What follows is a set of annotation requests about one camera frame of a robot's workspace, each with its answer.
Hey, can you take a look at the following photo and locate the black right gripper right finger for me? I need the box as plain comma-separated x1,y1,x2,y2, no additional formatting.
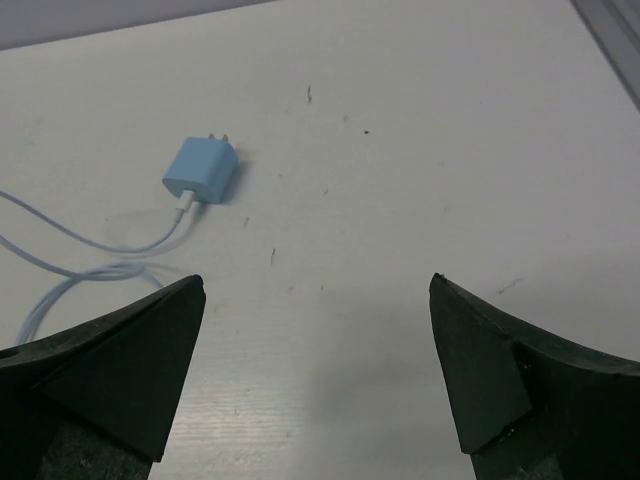
429,274,639,479

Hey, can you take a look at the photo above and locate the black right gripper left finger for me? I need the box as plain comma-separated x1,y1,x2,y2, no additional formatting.
1,275,206,479

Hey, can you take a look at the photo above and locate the blue charger plug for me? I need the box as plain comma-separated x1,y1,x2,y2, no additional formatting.
162,135,239,204

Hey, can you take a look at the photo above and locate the aluminium table frame rail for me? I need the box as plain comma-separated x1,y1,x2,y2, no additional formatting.
571,0,640,108

